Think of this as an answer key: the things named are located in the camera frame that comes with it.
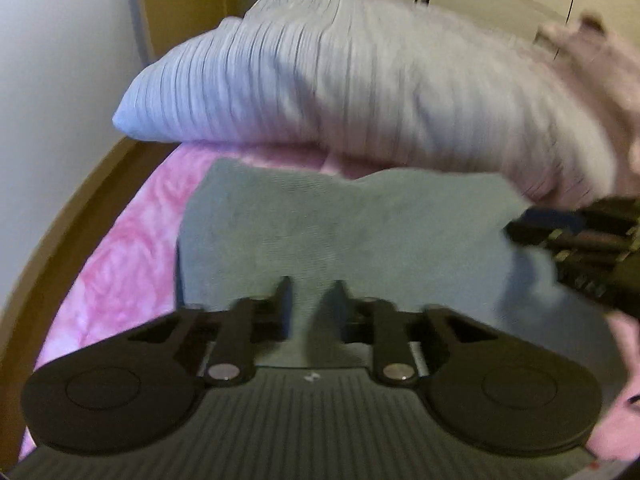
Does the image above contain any pale plush toy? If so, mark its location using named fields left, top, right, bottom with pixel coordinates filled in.
left=537, top=14, right=640, bottom=197

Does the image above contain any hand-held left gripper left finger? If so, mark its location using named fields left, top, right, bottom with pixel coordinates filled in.
left=127, top=276, right=294, bottom=387

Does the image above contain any wooden door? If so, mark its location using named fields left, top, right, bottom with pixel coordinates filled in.
left=131, top=0, right=281, bottom=63

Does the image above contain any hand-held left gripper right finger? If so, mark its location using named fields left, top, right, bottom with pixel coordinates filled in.
left=320, top=280, right=497, bottom=387

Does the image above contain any striped pale pillow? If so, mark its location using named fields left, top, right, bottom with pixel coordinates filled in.
left=112, top=0, right=618, bottom=207

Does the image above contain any person's right forearm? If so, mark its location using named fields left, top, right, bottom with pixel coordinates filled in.
left=587, top=310, right=640, bottom=463

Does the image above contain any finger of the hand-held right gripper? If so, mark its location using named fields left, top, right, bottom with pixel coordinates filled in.
left=503, top=226, right=572, bottom=262
left=517, top=206, right=589, bottom=236

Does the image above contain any pink rose-print blanket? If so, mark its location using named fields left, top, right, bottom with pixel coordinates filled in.
left=20, top=140, right=363, bottom=461

